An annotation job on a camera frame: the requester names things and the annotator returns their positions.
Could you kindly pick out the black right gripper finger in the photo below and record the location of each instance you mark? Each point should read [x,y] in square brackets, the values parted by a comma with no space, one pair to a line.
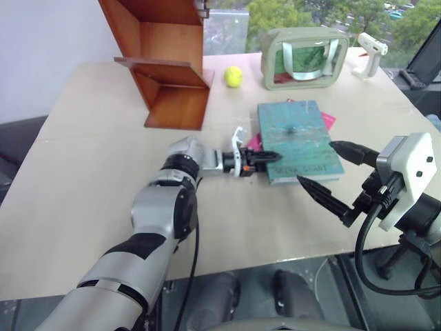
[324,196]
[355,153]

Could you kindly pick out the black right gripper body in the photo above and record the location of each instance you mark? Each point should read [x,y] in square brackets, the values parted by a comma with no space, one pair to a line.
[367,201]

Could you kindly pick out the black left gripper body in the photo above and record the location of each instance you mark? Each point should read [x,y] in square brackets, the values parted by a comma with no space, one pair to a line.
[248,162]

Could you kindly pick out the teal hardcover book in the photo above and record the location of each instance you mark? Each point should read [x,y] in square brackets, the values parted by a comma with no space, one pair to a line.
[296,138]

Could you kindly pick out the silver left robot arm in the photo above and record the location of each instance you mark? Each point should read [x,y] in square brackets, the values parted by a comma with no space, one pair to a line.
[162,207]

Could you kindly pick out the pink book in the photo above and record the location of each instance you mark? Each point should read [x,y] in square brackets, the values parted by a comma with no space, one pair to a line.
[329,120]

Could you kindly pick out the wooden bookshelf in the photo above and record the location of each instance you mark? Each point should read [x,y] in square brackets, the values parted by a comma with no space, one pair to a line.
[172,41]

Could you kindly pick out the black tripod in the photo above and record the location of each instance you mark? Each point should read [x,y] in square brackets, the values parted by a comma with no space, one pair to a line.
[392,262]

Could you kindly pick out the red packet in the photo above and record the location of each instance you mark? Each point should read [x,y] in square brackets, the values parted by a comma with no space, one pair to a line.
[282,78]

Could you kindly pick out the yellow tennis ball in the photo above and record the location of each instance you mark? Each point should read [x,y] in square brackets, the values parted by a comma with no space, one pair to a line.
[234,76]

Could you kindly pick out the white glue gun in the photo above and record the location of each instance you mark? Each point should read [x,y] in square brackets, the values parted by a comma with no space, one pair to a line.
[372,62]

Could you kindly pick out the clear bag with green trim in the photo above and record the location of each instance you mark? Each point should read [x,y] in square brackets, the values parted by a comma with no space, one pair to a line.
[268,51]

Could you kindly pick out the green cloth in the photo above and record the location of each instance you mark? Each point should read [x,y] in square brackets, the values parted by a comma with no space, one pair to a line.
[310,57]

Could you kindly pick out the black monitor stand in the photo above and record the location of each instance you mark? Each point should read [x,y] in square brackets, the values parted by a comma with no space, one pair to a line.
[423,62]

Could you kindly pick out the black sofa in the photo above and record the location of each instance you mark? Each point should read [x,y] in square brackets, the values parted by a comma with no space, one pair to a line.
[17,145]

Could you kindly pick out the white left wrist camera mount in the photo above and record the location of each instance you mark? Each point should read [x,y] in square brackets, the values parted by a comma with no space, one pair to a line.
[237,138]

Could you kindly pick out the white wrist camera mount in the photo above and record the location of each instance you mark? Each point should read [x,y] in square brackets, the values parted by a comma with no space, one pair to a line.
[237,138]
[413,162]

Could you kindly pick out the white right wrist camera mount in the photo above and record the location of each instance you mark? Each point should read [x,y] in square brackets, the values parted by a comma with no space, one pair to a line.
[413,162]

